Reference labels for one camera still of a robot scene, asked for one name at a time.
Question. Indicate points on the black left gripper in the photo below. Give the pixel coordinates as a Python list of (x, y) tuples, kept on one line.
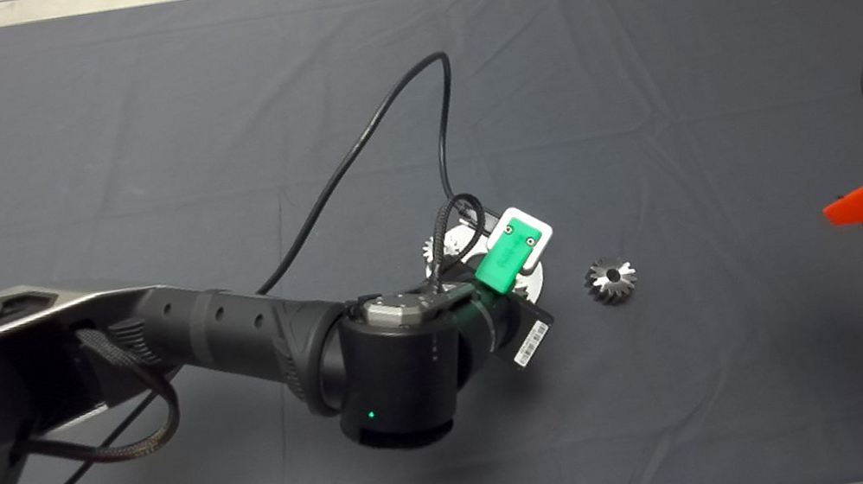
[(526, 336)]

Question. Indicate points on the small steel gear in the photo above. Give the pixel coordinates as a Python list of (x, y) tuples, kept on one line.
[(432, 252)]

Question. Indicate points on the large steel bevel gear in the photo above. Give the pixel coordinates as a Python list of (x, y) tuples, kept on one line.
[(613, 290)]

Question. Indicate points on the dark grey table cloth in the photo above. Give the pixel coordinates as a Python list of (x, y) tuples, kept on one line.
[(687, 409)]

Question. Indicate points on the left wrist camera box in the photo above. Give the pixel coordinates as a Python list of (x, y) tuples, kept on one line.
[(544, 234)]

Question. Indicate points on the round metal plate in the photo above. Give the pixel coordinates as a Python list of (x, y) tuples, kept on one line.
[(535, 282)]

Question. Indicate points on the left green camera mount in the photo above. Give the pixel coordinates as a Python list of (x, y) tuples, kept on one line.
[(504, 258)]

